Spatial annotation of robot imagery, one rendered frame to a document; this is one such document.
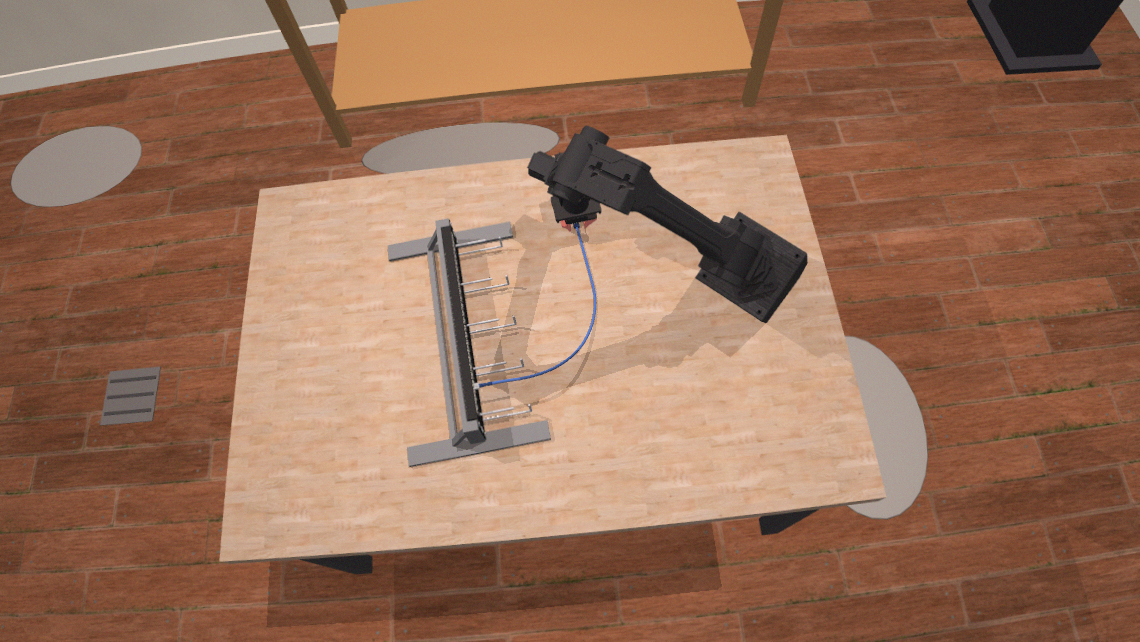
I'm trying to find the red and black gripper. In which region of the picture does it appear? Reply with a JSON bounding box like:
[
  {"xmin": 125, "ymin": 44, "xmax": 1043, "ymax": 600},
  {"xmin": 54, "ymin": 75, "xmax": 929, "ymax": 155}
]
[{"xmin": 551, "ymin": 196, "xmax": 601, "ymax": 231}]

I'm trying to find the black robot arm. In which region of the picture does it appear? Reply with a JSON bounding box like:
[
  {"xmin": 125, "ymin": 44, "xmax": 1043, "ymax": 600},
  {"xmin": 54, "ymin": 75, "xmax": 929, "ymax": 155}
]
[{"xmin": 527, "ymin": 125, "xmax": 777, "ymax": 300}]

